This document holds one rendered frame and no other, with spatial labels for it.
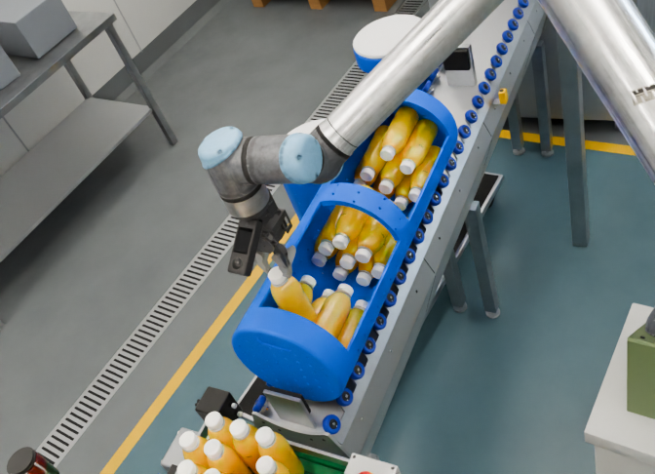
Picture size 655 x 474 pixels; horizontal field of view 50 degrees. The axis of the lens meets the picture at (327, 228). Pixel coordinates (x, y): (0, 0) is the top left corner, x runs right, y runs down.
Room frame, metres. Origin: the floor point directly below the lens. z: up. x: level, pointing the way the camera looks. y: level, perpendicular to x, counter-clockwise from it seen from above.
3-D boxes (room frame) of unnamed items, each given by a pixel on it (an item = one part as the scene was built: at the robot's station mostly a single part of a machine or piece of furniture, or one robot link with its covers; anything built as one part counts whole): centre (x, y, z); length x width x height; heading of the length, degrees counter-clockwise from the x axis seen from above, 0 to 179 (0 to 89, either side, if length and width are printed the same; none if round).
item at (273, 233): (1.13, 0.12, 1.44); 0.09 x 0.08 x 0.12; 139
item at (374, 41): (2.33, -0.48, 1.03); 0.28 x 0.28 x 0.01
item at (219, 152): (1.12, 0.12, 1.61); 0.10 x 0.09 x 0.12; 59
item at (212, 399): (1.09, 0.42, 0.95); 0.10 x 0.07 x 0.10; 50
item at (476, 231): (1.75, -0.49, 0.31); 0.06 x 0.06 x 0.63; 50
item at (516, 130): (2.59, -1.02, 0.31); 0.06 x 0.06 x 0.63; 50
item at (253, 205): (1.12, 0.13, 1.52); 0.10 x 0.09 x 0.05; 49
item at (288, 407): (1.00, 0.24, 0.99); 0.10 x 0.02 x 0.12; 50
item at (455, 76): (2.01, -0.62, 1.00); 0.10 x 0.04 x 0.15; 50
